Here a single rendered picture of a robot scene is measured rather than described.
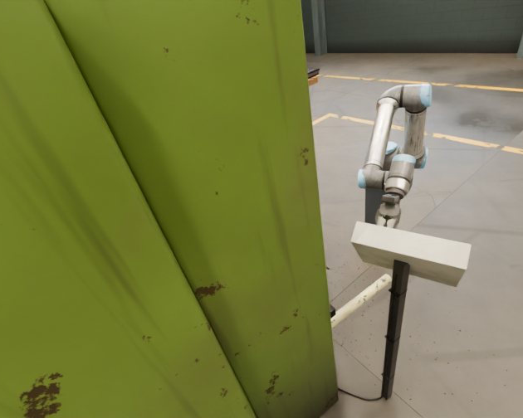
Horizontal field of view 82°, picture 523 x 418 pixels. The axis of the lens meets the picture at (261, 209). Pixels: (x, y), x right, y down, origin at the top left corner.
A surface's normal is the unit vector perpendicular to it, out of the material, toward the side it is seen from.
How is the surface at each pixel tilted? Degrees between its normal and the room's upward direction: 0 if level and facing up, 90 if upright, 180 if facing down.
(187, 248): 90
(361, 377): 0
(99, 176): 90
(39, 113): 90
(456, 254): 30
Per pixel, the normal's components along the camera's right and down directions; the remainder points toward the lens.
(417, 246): -0.43, -0.40
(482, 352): -0.19, -0.79
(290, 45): 0.54, 0.41
